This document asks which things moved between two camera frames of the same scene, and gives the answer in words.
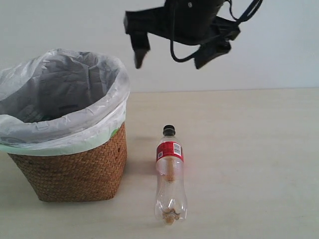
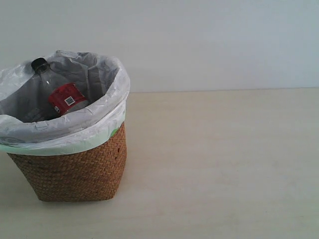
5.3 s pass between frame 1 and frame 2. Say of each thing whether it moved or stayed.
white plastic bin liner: stayed
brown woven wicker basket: stayed
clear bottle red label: moved
